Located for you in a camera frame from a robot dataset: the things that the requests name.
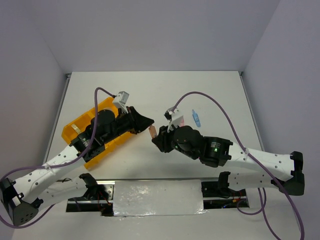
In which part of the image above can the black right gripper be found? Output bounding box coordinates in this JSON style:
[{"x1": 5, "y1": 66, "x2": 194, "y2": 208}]
[{"x1": 151, "y1": 120, "x2": 198, "y2": 160}]

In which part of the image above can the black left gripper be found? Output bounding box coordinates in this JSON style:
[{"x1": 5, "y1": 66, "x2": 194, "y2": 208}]
[{"x1": 102, "y1": 106, "x2": 155, "y2": 144}]

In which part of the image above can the orange highlighter pen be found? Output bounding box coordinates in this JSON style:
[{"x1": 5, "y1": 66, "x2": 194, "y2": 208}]
[{"x1": 148, "y1": 125, "x2": 158, "y2": 139}]

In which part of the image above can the pink highlighter pen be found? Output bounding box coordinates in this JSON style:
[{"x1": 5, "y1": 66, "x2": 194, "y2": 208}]
[{"x1": 178, "y1": 116, "x2": 185, "y2": 127}]

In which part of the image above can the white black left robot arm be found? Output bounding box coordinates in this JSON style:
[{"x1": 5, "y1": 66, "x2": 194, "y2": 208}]
[{"x1": 0, "y1": 106, "x2": 154, "y2": 229}]

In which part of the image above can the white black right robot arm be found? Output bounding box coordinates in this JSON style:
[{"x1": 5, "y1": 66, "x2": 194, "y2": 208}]
[{"x1": 151, "y1": 126, "x2": 305, "y2": 196}]

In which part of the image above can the blue highlighter pen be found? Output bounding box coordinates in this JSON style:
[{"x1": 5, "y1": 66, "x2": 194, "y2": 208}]
[{"x1": 192, "y1": 109, "x2": 201, "y2": 128}]

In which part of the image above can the silver foil covered panel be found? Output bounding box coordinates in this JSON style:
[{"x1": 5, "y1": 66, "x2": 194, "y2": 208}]
[{"x1": 113, "y1": 179, "x2": 205, "y2": 217}]

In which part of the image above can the yellow compartment bin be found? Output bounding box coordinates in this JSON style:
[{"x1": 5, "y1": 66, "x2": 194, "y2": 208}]
[{"x1": 61, "y1": 96, "x2": 133, "y2": 170}]

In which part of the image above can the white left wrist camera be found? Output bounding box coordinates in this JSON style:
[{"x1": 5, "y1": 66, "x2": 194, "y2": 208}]
[{"x1": 112, "y1": 91, "x2": 130, "y2": 114}]

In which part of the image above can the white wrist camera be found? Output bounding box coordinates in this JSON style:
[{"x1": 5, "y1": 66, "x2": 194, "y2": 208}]
[
  {"x1": 112, "y1": 91, "x2": 130, "y2": 114},
  {"x1": 164, "y1": 107, "x2": 183, "y2": 133}
]

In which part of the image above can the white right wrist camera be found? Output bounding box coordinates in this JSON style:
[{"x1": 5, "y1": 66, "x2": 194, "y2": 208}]
[{"x1": 164, "y1": 107, "x2": 183, "y2": 133}]

